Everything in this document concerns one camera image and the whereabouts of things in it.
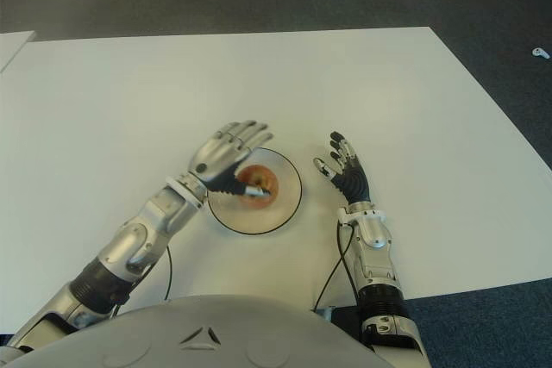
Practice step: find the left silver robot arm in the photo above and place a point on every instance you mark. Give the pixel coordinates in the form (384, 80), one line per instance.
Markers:
(129, 238)

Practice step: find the white plate with black rim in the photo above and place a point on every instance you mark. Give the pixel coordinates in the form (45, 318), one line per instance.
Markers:
(284, 195)

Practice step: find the grey robot torso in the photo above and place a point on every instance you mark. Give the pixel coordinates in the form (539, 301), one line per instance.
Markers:
(194, 342)

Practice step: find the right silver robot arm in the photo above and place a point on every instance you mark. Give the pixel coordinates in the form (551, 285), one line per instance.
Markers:
(375, 256)

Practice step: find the red yellow apple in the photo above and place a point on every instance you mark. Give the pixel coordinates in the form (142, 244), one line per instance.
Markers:
(259, 174)

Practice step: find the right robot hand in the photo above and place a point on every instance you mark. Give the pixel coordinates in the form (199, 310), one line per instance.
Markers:
(353, 178)

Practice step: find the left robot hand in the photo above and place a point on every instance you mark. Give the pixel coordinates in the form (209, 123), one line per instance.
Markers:
(215, 152)

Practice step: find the small white object on floor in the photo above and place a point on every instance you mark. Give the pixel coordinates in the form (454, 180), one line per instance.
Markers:
(540, 53)

